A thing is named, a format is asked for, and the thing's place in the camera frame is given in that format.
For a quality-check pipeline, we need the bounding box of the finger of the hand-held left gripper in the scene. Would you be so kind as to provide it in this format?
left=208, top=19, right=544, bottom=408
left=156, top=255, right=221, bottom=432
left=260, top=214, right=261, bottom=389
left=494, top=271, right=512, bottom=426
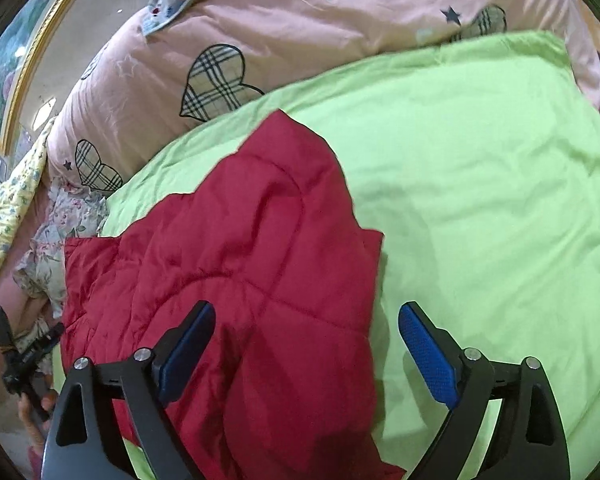
left=16, top=322, right=66, bottom=362

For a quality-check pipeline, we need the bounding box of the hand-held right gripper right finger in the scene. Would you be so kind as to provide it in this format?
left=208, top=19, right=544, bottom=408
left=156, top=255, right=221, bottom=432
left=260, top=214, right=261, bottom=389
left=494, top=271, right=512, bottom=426
left=398, top=301, right=571, bottom=480

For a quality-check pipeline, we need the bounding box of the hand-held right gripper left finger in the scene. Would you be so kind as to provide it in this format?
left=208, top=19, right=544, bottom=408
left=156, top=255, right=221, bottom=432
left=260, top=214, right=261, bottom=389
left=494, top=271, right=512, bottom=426
left=40, top=300, right=217, bottom=480

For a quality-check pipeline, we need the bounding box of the red quilted jacket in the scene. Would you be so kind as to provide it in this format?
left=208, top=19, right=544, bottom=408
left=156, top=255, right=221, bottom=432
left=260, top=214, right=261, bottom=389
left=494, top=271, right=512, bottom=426
left=60, top=109, right=407, bottom=480

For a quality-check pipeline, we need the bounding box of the person's left hand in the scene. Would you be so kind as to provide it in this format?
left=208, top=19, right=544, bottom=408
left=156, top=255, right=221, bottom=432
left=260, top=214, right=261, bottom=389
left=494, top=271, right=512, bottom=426
left=17, top=380, right=57, bottom=453

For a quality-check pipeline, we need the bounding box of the pale floral cloth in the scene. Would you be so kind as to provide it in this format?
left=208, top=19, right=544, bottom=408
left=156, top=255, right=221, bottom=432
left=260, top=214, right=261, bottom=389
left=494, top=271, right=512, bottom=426
left=14, top=180, right=112, bottom=321

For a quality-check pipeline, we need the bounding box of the yellow floral quilt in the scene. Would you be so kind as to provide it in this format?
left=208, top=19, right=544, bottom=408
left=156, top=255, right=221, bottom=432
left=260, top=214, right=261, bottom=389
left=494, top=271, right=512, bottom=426
left=0, top=117, right=57, bottom=297

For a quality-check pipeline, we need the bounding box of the green blanket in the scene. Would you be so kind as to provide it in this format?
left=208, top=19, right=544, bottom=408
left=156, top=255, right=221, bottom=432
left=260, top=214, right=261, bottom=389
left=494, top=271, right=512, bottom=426
left=50, top=30, right=600, bottom=480

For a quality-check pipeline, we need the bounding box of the gold framed picture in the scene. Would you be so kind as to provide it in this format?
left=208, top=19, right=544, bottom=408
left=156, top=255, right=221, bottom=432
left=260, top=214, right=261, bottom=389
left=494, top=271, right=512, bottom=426
left=0, top=0, right=106, bottom=152

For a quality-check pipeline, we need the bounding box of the pink heart-print duvet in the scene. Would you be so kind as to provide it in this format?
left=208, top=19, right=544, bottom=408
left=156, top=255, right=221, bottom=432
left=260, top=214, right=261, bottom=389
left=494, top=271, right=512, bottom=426
left=45, top=0, right=600, bottom=196

